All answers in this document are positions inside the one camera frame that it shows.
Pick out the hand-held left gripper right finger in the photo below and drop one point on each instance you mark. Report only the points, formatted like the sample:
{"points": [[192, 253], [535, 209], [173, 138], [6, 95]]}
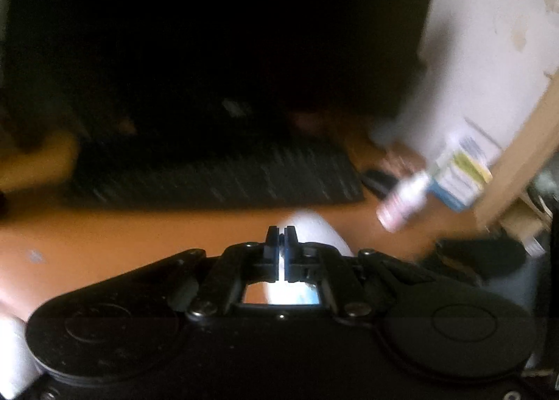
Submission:
{"points": [[291, 253]]}

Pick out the black keyboard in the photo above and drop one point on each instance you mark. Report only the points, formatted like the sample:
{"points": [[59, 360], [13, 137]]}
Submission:
{"points": [[218, 177]]}

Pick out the blue white medicine box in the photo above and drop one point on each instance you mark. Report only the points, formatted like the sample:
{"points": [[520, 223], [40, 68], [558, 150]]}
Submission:
{"points": [[454, 190]]}

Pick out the black computer monitor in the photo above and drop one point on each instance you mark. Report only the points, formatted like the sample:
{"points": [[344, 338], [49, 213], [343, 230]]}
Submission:
{"points": [[196, 33]]}

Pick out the black computer mouse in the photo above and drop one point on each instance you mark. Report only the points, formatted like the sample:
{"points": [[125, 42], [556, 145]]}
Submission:
{"points": [[375, 181]]}

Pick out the wooden shelf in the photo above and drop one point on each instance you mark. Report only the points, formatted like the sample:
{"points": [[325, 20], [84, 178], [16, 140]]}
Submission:
{"points": [[515, 155]]}

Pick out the white lotion bottle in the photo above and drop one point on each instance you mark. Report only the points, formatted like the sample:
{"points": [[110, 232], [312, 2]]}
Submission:
{"points": [[401, 203]]}

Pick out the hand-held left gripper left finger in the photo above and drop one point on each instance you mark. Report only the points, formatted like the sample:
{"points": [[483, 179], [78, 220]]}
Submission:
{"points": [[271, 251]]}

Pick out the white mesh sneaker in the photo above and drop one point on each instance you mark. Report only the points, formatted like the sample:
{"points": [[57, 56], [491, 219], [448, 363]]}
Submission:
{"points": [[321, 234], [15, 347]]}

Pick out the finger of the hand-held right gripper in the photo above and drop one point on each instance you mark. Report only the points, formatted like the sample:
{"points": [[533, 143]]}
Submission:
{"points": [[480, 258]]}

